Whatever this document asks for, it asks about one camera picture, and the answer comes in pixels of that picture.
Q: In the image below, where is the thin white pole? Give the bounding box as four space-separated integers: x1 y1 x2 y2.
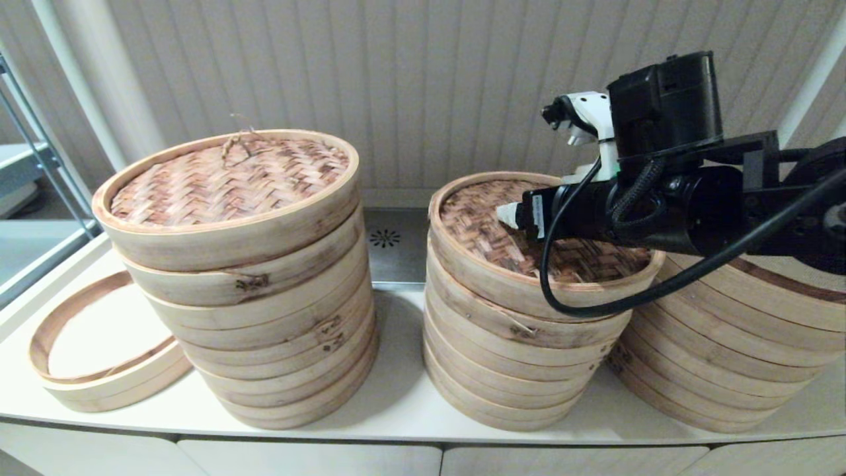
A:
779 20 846 145

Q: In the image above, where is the reddish-brown woven bamboo lid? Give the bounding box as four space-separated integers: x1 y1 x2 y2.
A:
425 235 633 349

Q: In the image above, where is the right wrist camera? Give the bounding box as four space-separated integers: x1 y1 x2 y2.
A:
542 91 622 184

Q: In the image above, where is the beige cabinet door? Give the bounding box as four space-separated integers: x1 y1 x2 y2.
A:
442 445 708 476
178 440 442 476
0 423 207 476

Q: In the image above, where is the bamboo steamer basket tier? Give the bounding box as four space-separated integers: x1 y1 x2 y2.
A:
651 251 846 333
197 303 377 399
623 297 827 387
631 264 846 356
425 366 584 432
172 265 372 362
29 271 192 402
423 348 593 416
611 316 810 404
423 294 627 366
605 338 792 419
63 360 194 414
209 321 379 415
628 284 841 371
422 313 615 383
422 331 603 400
157 245 369 343
221 338 381 430
143 223 367 323
615 362 775 434
185 285 375 381

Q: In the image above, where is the stainless steel drain tray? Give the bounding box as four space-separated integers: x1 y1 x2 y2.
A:
362 210 436 293

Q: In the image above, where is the pale grey shelf board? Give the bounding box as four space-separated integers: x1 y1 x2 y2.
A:
0 144 50 220

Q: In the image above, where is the grey metal rack frame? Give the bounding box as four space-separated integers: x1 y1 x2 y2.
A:
0 53 106 242

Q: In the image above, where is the dark brown woven bamboo lid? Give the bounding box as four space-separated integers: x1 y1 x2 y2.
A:
428 171 666 323

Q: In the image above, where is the light bamboo lid frayed handle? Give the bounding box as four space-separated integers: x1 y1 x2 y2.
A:
92 114 363 272

